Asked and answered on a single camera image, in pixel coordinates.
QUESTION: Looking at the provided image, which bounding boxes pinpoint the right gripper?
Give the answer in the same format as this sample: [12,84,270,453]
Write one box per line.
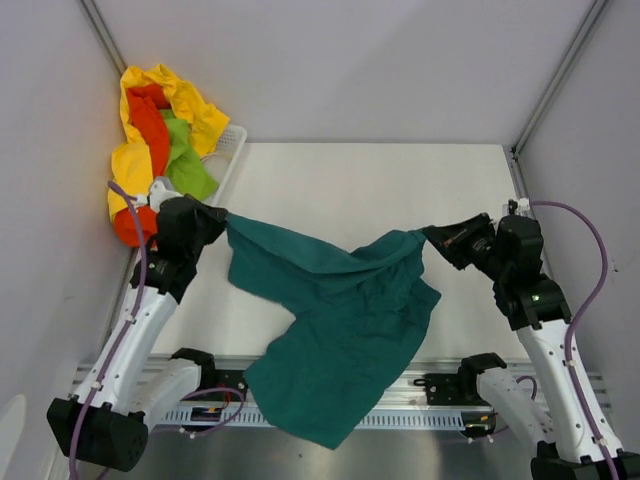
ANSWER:
[423,212,510,282]

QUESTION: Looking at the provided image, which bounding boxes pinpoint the teal green shorts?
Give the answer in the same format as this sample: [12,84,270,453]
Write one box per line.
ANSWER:
[226,214,440,449]

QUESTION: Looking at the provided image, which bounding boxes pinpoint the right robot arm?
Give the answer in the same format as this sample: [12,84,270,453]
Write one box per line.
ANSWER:
[422,213,639,479]

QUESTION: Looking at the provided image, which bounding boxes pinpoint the lime green shorts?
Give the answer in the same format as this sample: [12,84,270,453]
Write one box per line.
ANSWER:
[160,109,218,200]

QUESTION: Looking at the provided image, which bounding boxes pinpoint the yellow shorts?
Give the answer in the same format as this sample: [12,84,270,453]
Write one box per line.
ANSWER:
[111,64,230,200]

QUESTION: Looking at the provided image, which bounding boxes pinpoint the orange shorts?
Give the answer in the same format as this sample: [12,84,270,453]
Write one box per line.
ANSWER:
[107,84,171,247]

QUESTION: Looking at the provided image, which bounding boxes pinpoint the white plastic basket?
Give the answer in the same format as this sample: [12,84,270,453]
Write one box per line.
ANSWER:
[202,124,248,206]

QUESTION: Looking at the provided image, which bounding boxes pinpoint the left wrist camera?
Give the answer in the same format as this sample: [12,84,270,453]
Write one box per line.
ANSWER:
[133,176,182,213]

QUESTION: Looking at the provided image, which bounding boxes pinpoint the right aluminium frame post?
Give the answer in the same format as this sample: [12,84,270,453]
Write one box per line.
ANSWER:
[509,0,616,161]

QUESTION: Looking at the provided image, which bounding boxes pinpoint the aluminium frame post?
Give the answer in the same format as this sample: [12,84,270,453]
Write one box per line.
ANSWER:
[77,0,127,74]
[509,0,616,161]

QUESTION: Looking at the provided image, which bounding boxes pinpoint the aluminium mounting rail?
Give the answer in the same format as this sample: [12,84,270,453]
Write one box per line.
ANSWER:
[67,355,614,414]

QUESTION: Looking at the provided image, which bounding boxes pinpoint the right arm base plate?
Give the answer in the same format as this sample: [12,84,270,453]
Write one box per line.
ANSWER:
[422,373,488,407]

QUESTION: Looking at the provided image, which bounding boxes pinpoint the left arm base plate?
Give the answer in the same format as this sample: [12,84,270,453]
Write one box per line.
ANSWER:
[207,369,249,395]

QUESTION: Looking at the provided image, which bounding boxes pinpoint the slotted cable duct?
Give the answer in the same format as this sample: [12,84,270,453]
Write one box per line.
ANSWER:
[159,404,465,432]

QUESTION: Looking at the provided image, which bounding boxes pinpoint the left aluminium frame post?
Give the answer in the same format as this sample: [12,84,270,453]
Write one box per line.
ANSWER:
[77,0,127,74]

